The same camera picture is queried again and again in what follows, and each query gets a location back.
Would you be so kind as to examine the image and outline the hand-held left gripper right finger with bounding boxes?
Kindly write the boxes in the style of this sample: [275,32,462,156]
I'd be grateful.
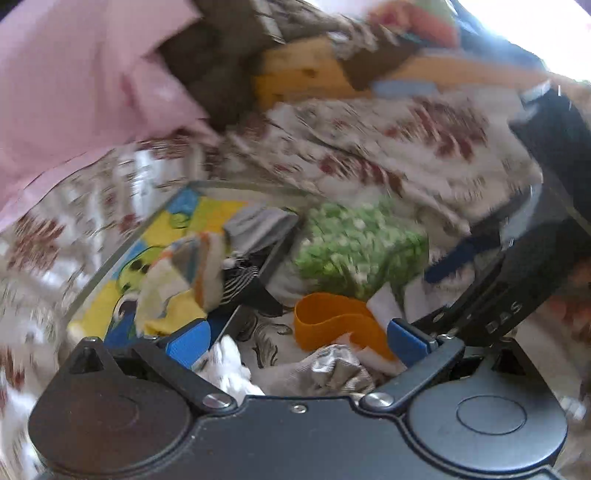
[359,318,533,411]

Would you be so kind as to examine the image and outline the wooden bed frame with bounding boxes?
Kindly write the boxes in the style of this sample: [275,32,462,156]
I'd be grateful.
[252,34,550,100]

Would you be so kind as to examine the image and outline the person's right hand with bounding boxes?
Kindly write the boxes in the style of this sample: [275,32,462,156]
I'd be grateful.
[547,268,591,343]

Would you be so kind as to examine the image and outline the pink bed sheet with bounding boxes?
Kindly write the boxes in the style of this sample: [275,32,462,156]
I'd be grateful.
[0,0,218,232]

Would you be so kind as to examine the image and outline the colourful patchwork blanket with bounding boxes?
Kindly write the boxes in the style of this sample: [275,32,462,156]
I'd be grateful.
[365,0,462,49]

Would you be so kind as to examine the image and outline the orange elastic band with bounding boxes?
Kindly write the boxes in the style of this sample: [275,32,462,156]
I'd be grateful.
[294,292,398,361]

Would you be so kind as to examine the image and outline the yellow cloth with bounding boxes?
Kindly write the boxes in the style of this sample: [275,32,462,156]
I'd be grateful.
[139,295,208,337]

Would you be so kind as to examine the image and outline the grey knitted cloth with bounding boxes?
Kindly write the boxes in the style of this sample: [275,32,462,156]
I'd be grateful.
[300,345,376,398]

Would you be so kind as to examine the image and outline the brown printed cloth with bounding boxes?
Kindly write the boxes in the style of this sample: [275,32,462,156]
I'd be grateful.
[342,28,421,90]

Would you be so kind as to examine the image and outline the brown quilted jacket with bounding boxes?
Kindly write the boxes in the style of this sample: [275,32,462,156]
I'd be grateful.
[159,0,287,130]

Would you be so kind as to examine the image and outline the cartoon print tray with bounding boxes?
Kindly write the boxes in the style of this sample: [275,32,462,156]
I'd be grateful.
[67,181,305,356]

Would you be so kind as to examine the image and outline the white cloth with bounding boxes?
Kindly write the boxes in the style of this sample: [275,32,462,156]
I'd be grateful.
[196,335,266,402]

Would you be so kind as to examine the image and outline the black white striped sock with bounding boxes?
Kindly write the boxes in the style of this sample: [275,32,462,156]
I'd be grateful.
[221,261,284,317]

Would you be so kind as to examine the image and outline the blue panel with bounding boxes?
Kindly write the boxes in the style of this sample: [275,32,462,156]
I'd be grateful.
[372,79,439,99]

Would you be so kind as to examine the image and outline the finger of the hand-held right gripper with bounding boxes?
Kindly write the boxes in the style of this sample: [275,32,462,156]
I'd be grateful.
[424,203,541,284]

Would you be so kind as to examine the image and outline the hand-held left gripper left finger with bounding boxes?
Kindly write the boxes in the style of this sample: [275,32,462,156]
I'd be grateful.
[60,318,239,411]

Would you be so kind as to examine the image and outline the striped cloth pouch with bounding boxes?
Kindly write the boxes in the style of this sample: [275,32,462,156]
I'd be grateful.
[136,231,232,324]

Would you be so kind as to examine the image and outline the floral satin bedspread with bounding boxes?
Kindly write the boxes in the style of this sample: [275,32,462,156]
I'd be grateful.
[0,88,555,480]

